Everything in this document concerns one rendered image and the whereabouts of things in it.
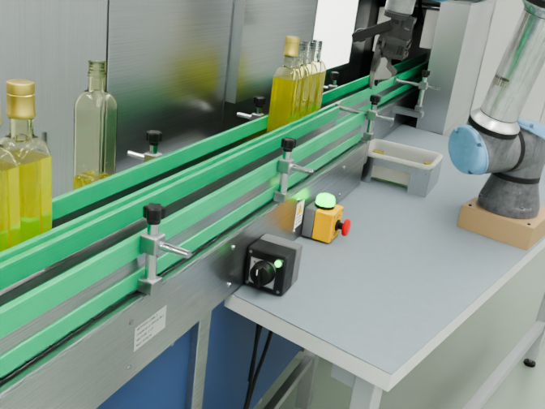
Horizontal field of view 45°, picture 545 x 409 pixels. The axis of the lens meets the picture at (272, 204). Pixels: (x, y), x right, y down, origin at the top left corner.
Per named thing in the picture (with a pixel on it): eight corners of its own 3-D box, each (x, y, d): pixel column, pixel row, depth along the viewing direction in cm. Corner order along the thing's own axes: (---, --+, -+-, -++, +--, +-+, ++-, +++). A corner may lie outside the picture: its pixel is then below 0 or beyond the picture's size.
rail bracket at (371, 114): (333, 130, 190) (341, 87, 186) (390, 143, 184) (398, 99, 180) (330, 131, 188) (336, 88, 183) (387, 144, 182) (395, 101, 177)
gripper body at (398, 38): (401, 63, 178) (413, 19, 173) (371, 55, 180) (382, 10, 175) (406, 59, 185) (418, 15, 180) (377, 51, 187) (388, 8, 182)
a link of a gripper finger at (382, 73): (385, 93, 181) (395, 60, 178) (364, 88, 182) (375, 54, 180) (387, 93, 183) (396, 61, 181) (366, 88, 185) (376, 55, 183)
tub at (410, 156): (368, 163, 209) (373, 137, 206) (438, 180, 201) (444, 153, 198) (351, 177, 194) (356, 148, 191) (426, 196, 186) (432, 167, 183)
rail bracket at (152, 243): (149, 284, 96) (154, 199, 91) (192, 299, 94) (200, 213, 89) (133, 295, 93) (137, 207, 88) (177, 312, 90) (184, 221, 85)
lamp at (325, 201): (319, 201, 152) (320, 189, 151) (336, 206, 150) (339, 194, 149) (311, 206, 148) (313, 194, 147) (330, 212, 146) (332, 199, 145)
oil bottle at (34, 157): (23, 269, 95) (19, 74, 85) (54, 280, 93) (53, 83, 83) (-7, 284, 90) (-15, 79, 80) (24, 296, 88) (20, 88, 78)
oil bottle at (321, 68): (298, 132, 185) (309, 56, 177) (316, 137, 183) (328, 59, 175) (290, 136, 180) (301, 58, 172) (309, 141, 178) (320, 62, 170)
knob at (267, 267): (251, 278, 124) (243, 286, 121) (255, 257, 122) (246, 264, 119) (273, 286, 122) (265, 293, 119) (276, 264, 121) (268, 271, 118)
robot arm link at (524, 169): (552, 177, 163) (567, 124, 158) (513, 181, 156) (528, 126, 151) (515, 161, 172) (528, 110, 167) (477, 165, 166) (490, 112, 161)
